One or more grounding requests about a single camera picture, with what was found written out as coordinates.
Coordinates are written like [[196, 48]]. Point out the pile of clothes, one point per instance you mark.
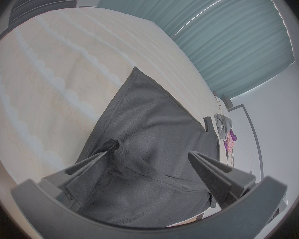
[[230, 141]]

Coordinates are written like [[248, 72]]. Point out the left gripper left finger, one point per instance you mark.
[[84, 175]]

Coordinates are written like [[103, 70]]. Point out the grey garment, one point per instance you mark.
[[223, 126]]

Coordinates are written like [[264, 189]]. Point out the grey bedside table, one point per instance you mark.
[[228, 102]]

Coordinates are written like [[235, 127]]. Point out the bed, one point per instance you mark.
[[52, 83]]

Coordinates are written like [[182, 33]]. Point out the black T-shirt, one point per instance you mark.
[[149, 138]]

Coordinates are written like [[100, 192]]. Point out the white printed pillow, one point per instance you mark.
[[220, 106]]

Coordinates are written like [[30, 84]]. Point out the blue-green curtain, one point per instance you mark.
[[152, 6], [239, 46]]

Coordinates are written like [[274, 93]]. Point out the black chest of drawers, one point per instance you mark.
[[39, 6]]

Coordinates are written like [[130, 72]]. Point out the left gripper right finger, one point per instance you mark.
[[216, 177]]

